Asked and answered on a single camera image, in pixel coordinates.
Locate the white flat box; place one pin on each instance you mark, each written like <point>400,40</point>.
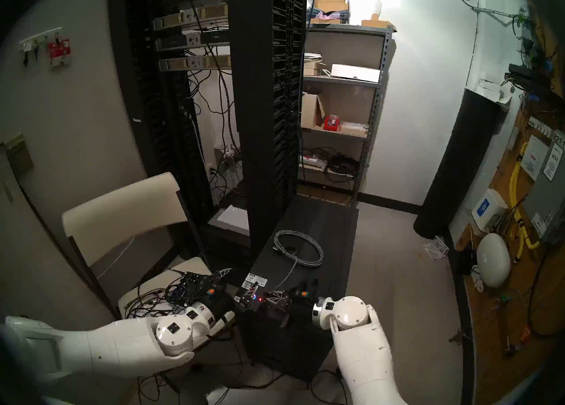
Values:
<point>355,73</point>

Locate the red key tag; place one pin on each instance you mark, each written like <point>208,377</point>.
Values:
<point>59,51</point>

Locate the white oval router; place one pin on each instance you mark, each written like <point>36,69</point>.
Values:
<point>493,260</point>

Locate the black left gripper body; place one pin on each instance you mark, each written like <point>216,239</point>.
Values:
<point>227,302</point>

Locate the black server rack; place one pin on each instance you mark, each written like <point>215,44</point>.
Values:
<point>265,99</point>

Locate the plywood backboard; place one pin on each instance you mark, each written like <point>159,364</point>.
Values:
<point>490,364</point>

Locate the black workstation tower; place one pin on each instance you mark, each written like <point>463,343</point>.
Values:
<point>326,214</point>

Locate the cream padded chair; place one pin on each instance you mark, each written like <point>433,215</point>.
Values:
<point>119,210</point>

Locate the small cardboard box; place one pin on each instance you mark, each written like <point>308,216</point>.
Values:
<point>375,23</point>

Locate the dark hanging key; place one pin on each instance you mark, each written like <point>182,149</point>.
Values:
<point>36,50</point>
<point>25,55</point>

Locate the black blue audio interface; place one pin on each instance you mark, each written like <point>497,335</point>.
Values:
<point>192,281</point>

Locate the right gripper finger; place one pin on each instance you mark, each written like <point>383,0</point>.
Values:
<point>284,318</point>
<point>277,297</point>

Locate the brass wall plate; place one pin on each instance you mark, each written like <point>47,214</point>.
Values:
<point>17,157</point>

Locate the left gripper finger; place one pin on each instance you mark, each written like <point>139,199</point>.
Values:
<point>250,293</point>
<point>224,272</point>

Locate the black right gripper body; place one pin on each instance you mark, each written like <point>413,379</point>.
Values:
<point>300,307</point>

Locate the white label sheet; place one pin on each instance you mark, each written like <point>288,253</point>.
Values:
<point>533,158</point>

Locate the black Dell rack server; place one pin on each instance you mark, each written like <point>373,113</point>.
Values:
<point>192,41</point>

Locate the white key hook rack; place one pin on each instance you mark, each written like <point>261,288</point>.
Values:
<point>42,36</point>

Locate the wall power outlet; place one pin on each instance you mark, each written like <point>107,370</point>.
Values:
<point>220,154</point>

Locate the white box blue label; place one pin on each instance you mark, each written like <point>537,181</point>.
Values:
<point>487,210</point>

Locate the open cardboard box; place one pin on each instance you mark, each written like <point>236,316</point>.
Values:
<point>310,110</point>

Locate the grey metal shelf unit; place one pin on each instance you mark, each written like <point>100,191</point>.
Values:
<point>348,51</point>

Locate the gold grille rack server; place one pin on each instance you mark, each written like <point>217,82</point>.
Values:
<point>194,63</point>
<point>192,18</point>

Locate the black UPS unit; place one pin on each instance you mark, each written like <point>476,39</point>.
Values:
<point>225,249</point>

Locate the black wall router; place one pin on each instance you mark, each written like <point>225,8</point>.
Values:
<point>527,75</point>

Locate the white folded bracket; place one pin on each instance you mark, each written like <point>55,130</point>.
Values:
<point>435,248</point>

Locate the grey flat device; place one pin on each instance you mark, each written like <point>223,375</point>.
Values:
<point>231,219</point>

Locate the white power strip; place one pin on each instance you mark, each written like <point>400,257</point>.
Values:
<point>311,162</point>

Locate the pink plastic bag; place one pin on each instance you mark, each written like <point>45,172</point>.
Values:
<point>329,15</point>

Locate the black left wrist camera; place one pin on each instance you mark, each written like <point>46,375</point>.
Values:
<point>211,290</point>

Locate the grey AT&T utility box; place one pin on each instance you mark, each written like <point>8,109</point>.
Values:
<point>545,196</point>

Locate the large cardboard box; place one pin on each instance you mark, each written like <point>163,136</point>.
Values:
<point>329,2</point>

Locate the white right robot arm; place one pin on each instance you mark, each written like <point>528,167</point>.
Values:
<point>362,351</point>

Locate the red caution tag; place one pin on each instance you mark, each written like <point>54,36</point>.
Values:
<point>525,333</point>

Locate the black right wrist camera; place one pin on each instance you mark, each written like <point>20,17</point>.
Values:
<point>304,289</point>

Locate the small red bin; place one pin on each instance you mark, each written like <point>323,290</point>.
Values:
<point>331,124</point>

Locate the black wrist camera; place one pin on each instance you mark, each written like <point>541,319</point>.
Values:
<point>304,289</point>
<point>211,290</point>

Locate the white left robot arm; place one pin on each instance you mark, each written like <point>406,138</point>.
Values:
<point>110,346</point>

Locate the flat tan box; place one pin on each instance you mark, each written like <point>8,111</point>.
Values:
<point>353,129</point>

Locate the small white boxes stack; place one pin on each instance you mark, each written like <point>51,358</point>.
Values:
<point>492,90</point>

